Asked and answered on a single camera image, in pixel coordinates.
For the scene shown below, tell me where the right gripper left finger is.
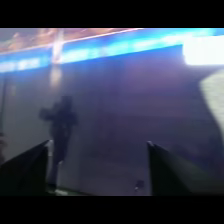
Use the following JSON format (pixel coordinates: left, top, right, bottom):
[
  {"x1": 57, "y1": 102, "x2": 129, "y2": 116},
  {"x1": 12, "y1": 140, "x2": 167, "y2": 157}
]
[{"x1": 0, "y1": 139, "x2": 51, "y2": 197}]

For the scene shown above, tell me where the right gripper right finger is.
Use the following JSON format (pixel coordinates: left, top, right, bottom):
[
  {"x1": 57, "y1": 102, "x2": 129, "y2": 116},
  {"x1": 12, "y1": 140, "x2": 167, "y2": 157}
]
[{"x1": 146, "y1": 140, "x2": 224, "y2": 197}]

